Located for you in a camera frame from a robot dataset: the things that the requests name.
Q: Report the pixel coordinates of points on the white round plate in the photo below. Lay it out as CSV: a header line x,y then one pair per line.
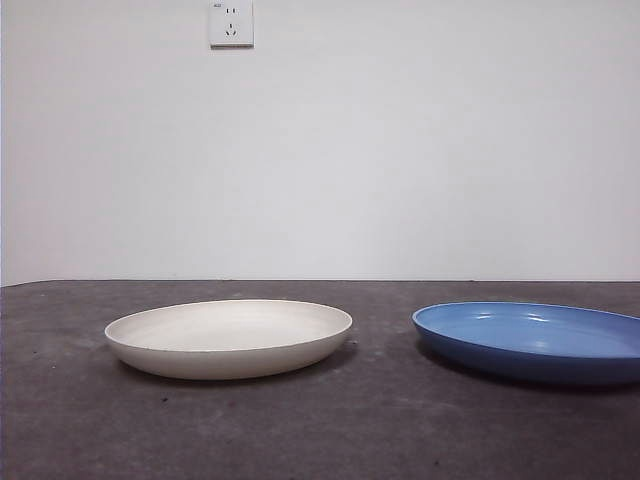
x,y
225,361

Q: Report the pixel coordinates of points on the blue round plate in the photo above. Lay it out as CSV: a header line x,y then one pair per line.
x,y
525,371

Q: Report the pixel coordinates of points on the white wall socket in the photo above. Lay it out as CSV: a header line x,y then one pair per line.
x,y
231,25

